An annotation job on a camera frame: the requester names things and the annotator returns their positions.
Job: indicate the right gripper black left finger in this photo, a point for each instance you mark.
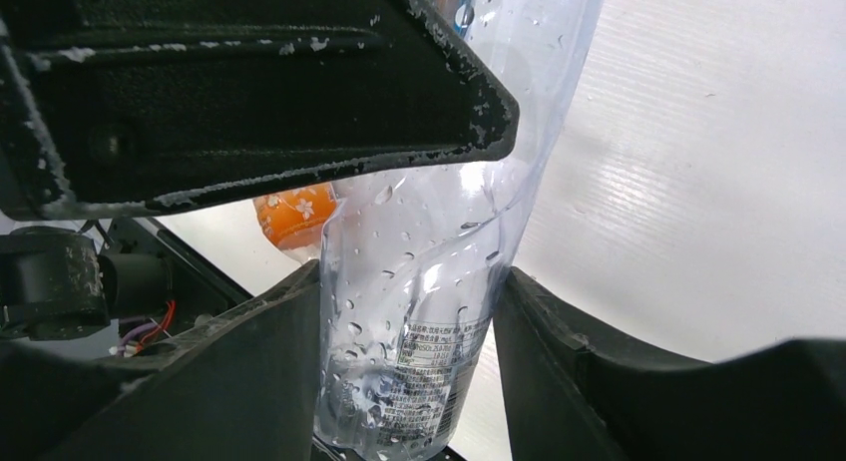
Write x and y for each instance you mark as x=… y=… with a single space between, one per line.
x=241 y=386

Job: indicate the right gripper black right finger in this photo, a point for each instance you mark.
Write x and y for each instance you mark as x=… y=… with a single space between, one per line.
x=577 y=388

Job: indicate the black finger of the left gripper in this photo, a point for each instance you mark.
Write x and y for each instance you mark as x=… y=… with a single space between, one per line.
x=136 y=108

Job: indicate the orange juice bottle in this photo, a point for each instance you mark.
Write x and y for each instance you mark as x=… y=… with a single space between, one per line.
x=292 y=220

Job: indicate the blue tinted water bottle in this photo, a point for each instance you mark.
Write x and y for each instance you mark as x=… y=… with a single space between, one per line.
x=414 y=260

